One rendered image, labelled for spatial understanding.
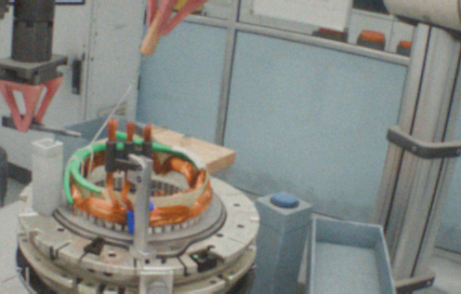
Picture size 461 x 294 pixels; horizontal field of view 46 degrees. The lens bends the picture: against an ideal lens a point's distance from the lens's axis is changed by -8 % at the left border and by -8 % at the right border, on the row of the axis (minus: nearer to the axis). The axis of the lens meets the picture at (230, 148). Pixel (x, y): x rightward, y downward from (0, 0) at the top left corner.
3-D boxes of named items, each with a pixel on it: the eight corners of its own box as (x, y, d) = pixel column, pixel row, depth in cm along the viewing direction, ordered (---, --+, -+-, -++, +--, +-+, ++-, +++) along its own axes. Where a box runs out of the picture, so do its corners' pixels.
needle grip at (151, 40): (138, 50, 67) (158, 6, 65) (143, 48, 69) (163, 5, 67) (149, 57, 67) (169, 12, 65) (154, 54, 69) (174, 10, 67)
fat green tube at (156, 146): (111, 143, 82) (111, 130, 81) (128, 138, 85) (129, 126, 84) (193, 174, 75) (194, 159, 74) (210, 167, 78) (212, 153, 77)
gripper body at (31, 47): (-11, 75, 70) (-9, 19, 67) (32, 62, 79) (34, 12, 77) (29, 83, 68) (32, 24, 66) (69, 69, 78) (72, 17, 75)
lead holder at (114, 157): (101, 170, 59) (103, 140, 58) (127, 162, 62) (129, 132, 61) (128, 181, 57) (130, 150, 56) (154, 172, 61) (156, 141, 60)
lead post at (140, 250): (144, 264, 61) (150, 163, 57) (128, 254, 62) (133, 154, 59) (156, 260, 62) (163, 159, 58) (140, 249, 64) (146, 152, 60)
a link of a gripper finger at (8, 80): (-7, 131, 74) (-6, 63, 71) (22, 118, 80) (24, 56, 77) (33, 141, 72) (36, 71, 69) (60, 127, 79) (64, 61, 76)
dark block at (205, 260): (187, 265, 65) (189, 249, 64) (204, 260, 67) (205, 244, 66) (200, 273, 64) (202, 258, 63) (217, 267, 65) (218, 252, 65)
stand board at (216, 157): (87, 156, 103) (87, 144, 103) (151, 136, 119) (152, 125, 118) (173, 191, 94) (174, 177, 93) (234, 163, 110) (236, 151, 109)
